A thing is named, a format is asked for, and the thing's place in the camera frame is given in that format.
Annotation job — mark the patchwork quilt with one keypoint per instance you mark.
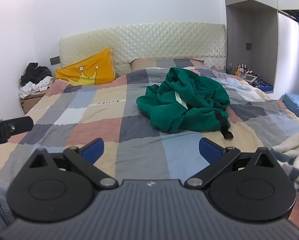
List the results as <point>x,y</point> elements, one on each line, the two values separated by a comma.
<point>139,152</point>

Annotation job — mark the cream quilted headboard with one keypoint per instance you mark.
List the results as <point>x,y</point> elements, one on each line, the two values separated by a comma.
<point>152,42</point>

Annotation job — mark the grey wall socket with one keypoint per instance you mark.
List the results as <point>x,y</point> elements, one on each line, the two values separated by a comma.
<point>55,60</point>

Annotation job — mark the yellow crown pillow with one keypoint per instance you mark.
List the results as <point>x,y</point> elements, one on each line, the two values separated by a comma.
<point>89,65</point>

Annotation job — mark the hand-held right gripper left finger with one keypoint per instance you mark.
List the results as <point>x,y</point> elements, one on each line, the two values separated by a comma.
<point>93,151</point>

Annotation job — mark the cardboard box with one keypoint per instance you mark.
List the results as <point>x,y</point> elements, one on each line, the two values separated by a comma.
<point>30,101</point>

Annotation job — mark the grey wall cabinet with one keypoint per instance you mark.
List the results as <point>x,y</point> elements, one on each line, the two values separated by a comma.
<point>249,25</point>

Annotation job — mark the black clothes pile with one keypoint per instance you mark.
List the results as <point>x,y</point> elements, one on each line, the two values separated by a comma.
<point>35,73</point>

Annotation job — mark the green hoodie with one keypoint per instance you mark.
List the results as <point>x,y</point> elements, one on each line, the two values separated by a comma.
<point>194,110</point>

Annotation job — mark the white tablet device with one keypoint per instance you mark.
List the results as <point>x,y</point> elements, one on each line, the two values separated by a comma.
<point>250,78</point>

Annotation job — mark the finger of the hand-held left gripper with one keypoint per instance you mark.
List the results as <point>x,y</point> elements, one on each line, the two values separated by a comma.
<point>14,127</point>

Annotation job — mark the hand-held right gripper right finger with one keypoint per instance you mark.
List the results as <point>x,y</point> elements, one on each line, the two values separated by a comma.
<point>210,151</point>

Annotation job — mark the white clothes pile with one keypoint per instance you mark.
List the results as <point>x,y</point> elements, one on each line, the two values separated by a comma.
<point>37,87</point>

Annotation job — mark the blue covered chair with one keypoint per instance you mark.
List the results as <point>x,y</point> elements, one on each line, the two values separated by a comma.
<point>295,101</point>

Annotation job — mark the dark wall switch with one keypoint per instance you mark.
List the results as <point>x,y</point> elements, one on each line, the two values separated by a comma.
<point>248,46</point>

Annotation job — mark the patchwork pillow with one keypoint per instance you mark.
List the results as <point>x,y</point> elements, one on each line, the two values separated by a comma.
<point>152,63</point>

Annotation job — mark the yellow bottle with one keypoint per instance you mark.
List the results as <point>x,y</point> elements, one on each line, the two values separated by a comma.
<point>237,72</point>

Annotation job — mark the green bottle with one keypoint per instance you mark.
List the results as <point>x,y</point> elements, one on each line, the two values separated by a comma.
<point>230,70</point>

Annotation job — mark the blue tray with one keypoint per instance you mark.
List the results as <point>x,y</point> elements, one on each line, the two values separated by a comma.
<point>267,88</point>

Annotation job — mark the floral cream pillow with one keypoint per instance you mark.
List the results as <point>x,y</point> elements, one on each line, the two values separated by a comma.
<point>214,65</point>

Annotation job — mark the white fluffy blanket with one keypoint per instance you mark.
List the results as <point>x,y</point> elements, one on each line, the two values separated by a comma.
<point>297,145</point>

